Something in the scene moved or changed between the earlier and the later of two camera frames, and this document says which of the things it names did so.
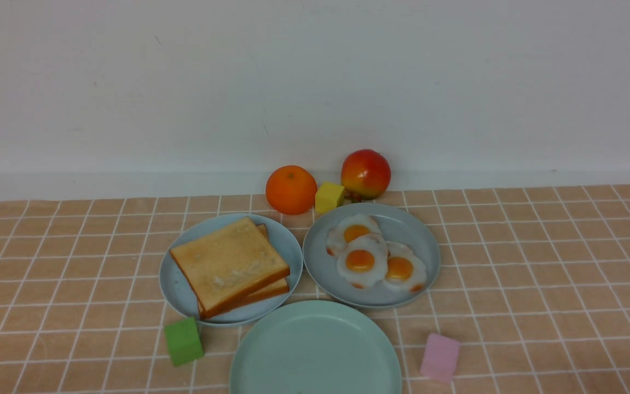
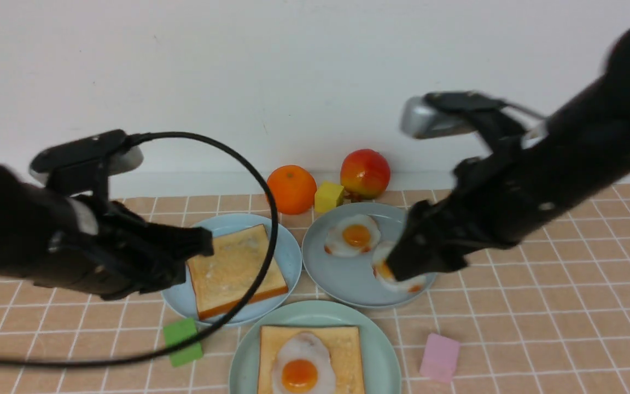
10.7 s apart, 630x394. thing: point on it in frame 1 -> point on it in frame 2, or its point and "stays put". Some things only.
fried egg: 347,228 stays put
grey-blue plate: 398,225 stays put
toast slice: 228,264 -> 343,342
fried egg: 403,271 stays put
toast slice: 279,287 -> 221,281
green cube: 184,341 stays put
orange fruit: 291,190 stays put
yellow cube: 328,196 stays put
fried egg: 363,261 -> 303,365
